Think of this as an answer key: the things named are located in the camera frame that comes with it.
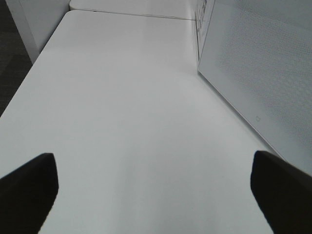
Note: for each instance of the white microwave oven body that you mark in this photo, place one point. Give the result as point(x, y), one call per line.
point(202, 31)

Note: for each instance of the white microwave door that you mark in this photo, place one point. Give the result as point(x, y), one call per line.
point(263, 73)

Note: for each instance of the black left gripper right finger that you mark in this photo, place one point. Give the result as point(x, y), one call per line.
point(283, 194)

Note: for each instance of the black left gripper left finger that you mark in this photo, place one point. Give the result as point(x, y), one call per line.
point(27, 195)

